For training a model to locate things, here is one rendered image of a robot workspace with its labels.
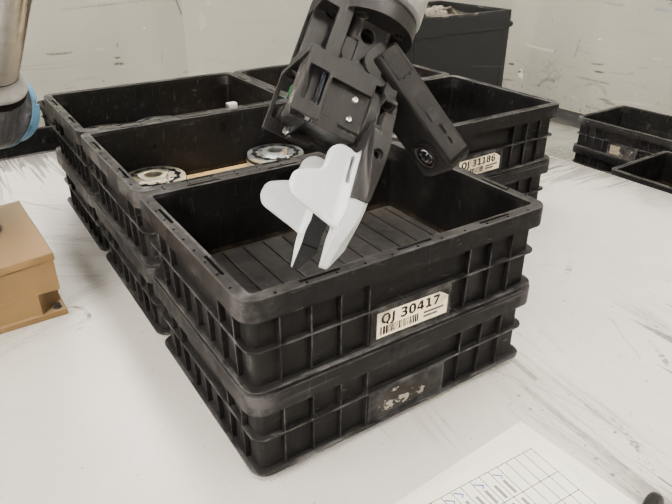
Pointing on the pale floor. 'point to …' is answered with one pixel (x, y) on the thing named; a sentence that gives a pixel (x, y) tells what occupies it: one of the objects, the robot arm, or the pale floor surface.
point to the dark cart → (464, 42)
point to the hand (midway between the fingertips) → (321, 256)
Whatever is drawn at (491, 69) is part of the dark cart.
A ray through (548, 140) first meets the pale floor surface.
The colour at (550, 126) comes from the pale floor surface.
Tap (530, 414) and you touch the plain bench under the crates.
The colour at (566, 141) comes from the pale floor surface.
